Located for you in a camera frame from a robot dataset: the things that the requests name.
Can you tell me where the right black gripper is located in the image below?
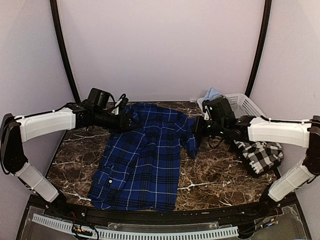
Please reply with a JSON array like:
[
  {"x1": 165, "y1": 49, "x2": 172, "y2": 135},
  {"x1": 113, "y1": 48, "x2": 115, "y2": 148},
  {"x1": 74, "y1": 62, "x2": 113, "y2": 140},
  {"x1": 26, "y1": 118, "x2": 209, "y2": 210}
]
[{"x1": 191, "y1": 115, "x2": 227, "y2": 139}]

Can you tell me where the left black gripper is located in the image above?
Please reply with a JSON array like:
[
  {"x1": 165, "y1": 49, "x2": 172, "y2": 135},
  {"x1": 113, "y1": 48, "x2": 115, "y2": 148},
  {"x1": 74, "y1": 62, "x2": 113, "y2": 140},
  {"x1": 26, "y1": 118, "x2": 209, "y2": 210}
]
[{"x1": 93, "y1": 109, "x2": 141, "y2": 134}]

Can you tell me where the blue plaid long sleeve shirt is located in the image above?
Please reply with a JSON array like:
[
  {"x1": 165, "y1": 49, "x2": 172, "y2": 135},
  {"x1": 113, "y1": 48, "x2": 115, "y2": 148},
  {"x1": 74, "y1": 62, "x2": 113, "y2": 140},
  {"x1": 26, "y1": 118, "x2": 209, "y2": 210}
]
[{"x1": 88, "y1": 103, "x2": 198, "y2": 212}]

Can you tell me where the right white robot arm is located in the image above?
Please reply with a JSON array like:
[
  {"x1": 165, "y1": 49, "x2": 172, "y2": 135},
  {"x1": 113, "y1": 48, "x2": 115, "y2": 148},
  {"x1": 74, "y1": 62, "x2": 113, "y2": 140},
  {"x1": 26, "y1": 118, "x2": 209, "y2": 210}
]
[{"x1": 191, "y1": 115, "x2": 320, "y2": 217}]

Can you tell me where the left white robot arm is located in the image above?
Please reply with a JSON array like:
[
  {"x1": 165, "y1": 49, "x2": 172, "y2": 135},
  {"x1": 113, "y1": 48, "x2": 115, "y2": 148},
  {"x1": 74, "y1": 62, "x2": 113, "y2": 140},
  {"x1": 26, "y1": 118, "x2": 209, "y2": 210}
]
[{"x1": 0, "y1": 102, "x2": 133, "y2": 218}]

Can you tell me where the light blue shirt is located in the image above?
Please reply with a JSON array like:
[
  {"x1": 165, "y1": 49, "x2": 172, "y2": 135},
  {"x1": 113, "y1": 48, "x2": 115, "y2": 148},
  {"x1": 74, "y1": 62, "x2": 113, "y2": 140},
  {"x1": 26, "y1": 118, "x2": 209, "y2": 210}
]
[{"x1": 203, "y1": 87, "x2": 222, "y2": 101}]

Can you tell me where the grey button shirt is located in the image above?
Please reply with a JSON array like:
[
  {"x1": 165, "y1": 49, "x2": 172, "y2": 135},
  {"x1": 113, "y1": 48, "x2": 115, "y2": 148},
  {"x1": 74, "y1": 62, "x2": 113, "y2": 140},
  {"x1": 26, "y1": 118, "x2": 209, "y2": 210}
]
[{"x1": 228, "y1": 98, "x2": 246, "y2": 119}]

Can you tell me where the white plastic laundry basket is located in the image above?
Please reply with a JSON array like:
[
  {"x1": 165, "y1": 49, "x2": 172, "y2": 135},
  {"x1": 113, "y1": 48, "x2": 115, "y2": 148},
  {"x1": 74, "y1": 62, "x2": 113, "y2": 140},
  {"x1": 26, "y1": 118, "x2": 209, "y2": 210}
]
[{"x1": 197, "y1": 92, "x2": 266, "y2": 118}]

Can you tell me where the black white checkered folded shirt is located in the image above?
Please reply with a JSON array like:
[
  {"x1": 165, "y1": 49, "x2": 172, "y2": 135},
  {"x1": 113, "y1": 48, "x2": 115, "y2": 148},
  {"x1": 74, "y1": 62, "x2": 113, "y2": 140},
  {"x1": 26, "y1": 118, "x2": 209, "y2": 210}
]
[{"x1": 230, "y1": 140, "x2": 284, "y2": 178}]

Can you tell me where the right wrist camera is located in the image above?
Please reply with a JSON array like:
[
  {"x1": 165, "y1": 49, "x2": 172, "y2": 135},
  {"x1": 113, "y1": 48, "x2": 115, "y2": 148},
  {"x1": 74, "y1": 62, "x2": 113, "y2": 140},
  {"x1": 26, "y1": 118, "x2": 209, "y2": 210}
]
[{"x1": 202, "y1": 97, "x2": 236, "y2": 123}]

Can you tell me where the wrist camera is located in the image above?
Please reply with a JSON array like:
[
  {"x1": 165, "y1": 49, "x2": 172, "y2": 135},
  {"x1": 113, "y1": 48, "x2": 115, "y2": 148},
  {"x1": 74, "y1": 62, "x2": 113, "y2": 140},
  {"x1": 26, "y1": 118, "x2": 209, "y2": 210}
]
[
  {"x1": 202, "y1": 97, "x2": 236, "y2": 123},
  {"x1": 83, "y1": 88, "x2": 129, "y2": 115}
]

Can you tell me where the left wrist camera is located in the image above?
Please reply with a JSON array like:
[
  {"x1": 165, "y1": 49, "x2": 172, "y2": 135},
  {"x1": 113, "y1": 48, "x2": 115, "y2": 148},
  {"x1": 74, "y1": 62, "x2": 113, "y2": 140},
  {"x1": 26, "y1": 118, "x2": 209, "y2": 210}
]
[{"x1": 83, "y1": 88, "x2": 129, "y2": 115}]

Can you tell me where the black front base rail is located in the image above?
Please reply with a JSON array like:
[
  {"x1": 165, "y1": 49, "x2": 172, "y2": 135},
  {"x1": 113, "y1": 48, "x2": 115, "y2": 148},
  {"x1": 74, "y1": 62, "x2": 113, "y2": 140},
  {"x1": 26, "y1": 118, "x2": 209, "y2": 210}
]
[{"x1": 29, "y1": 192, "x2": 298, "y2": 228}]

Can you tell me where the white slotted cable duct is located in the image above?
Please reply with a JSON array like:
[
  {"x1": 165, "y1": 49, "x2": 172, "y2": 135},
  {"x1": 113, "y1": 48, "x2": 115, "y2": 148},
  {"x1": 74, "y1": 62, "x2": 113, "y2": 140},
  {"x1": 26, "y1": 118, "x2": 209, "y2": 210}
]
[{"x1": 32, "y1": 213, "x2": 239, "y2": 240}]

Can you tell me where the left black corner post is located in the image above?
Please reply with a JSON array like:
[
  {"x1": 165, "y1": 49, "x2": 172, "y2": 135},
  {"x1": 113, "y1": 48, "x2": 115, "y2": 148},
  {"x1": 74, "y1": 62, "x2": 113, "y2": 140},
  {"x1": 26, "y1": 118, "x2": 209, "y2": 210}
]
[{"x1": 49, "y1": 0, "x2": 81, "y2": 103}]

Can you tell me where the black corner post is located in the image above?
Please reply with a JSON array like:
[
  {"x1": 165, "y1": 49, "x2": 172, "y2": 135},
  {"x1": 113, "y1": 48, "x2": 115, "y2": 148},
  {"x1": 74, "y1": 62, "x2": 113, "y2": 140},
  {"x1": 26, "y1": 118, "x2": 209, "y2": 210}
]
[
  {"x1": 244, "y1": 0, "x2": 272, "y2": 98},
  {"x1": 49, "y1": 0, "x2": 81, "y2": 103}
]

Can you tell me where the right black corner post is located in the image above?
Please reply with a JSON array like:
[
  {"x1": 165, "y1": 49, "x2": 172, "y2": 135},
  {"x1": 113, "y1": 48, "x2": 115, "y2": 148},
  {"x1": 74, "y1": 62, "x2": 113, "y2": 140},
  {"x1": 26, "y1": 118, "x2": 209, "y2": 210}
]
[{"x1": 244, "y1": 0, "x2": 272, "y2": 98}]

